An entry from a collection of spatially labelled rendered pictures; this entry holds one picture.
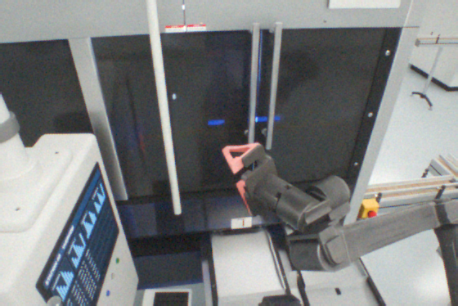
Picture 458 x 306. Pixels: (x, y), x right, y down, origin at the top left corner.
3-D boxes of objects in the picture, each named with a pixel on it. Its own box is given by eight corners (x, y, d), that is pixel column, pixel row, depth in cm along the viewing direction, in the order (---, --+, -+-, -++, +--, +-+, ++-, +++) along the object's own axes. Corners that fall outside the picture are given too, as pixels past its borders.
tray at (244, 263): (209, 233, 145) (209, 227, 143) (265, 227, 148) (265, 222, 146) (217, 302, 118) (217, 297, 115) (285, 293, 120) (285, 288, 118)
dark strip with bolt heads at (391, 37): (335, 213, 138) (387, 28, 92) (344, 212, 139) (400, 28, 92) (336, 215, 137) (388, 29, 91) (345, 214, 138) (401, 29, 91)
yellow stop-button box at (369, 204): (354, 208, 147) (357, 196, 142) (368, 205, 147) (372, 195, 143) (361, 219, 141) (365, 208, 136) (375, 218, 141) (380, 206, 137)
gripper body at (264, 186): (265, 153, 56) (296, 169, 50) (276, 191, 62) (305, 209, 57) (238, 175, 54) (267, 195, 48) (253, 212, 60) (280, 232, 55)
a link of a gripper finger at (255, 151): (234, 129, 60) (268, 146, 54) (244, 156, 65) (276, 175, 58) (207, 150, 58) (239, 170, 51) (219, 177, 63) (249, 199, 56)
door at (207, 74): (128, 196, 117) (90, 36, 83) (251, 185, 122) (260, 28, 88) (128, 197, 117) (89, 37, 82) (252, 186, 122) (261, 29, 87)
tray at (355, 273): (281, 225, 149) (282, 220, 147) (333, 218, 151) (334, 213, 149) (304, 290, 121) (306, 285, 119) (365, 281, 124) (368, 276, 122)
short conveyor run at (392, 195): (342, 221, 155) (349, 198, 146) (330, 199, 168) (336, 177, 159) (460, 205, 163) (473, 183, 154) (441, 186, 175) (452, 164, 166)
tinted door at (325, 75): (253, 185, 122) (262, 28, 88) (356, 175, 127) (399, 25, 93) (253, 186, 122) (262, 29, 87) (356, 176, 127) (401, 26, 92)
